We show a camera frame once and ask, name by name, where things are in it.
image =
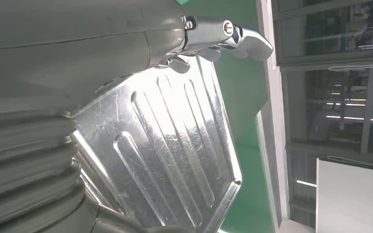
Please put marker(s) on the white board panel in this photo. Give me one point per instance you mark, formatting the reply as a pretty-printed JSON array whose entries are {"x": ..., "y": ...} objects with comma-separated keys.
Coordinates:
[{"x": 353, "y": 199}]

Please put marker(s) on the bright green conveyor belt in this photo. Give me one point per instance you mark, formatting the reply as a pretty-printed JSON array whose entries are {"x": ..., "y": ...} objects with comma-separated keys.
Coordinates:
[{"x": 247, "y": 83}]

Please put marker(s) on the aluminium conveyor frame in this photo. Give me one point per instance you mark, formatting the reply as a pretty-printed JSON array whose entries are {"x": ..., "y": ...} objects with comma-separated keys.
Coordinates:
[{"x": 275, "y": 103}]

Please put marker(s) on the silver metal scale pan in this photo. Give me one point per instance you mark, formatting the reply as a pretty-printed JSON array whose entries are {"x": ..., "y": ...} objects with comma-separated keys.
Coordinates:
[{"x": 173, "y": 144}]

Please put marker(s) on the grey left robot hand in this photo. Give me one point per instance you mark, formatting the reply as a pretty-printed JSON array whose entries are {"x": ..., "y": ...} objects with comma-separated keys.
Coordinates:
[{"x": 77, "y": 48}]

